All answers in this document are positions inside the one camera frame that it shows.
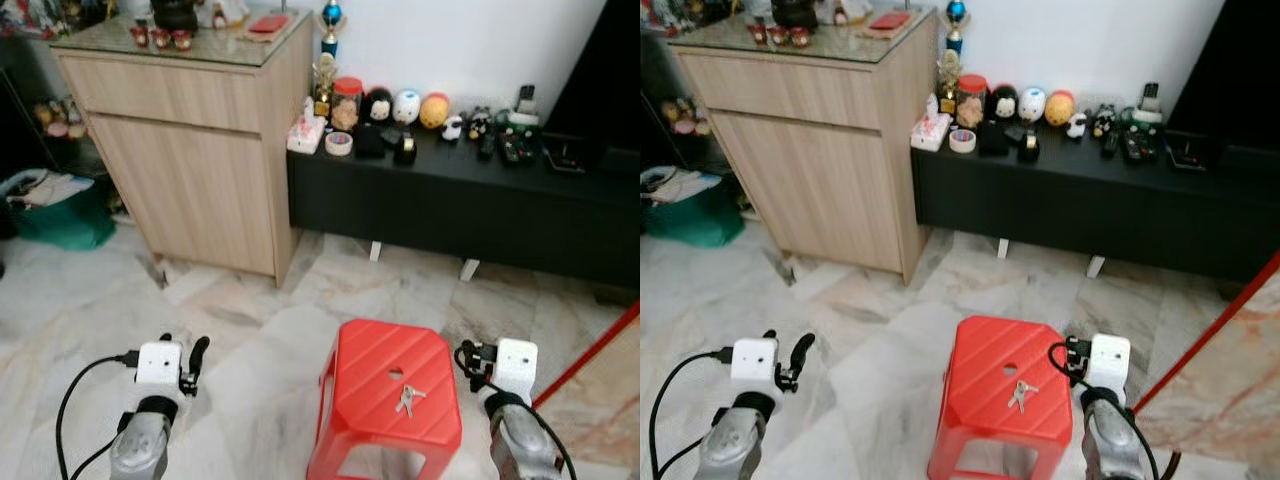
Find black low console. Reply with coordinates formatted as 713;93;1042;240
912;122;1280;286
287;122;641;291

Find gold trophy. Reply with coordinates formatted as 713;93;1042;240
936;50;963;116
311;52;339;119

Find blue ball trophy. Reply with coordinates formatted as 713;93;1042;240
943;0;970;57
319;0;347;59

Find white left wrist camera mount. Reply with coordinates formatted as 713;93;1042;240
730;338;779;383
135;341;184;386

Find clear jar red lid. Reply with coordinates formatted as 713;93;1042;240
955;74;988;130
331;77;364;133

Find green bag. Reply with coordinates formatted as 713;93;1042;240
640;165;747;249
0;168;117;251

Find white pink tissue box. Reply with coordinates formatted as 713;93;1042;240
910;100;952;153
287;113;329;155

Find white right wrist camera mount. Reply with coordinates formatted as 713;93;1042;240
1087;333;1132;393
494;339;539;399

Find red plastic stool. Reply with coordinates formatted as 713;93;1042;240
306;318;464;480
927;315;1074;480

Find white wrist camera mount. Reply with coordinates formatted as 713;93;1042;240
494;339;539;399
730;338;779;383
1087;333;1132;393
135;341;184;386

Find pink marble table top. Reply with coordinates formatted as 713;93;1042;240
1133;250;1280;480
533;300;641;480

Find black tray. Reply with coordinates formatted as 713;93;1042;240
1164;131;1210;172
542;133;589;174

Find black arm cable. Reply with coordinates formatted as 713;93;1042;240
1047;341;1183;480
648;346;734;480
55;350;139;480
454;343;579;480

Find light wooden cabinet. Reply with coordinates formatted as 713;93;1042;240
50;10;316;288
668;10;939;286

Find black television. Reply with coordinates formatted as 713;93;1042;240
1168;0;1280;151
545;0;641;151

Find black ornament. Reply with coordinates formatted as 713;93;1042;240
770;0;822;30
150;0;202;32

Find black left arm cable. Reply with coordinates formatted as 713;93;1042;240
648;346;734;480
55;350;139;480

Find pink plush toys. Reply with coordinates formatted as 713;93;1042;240
32;97;87;141
660;97;707;137

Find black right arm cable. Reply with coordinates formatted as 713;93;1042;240
1047;341;1183;480
454;343;579;480

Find black round plush toy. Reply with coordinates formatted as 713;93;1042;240
985;85;1020;124
360;87;395;127

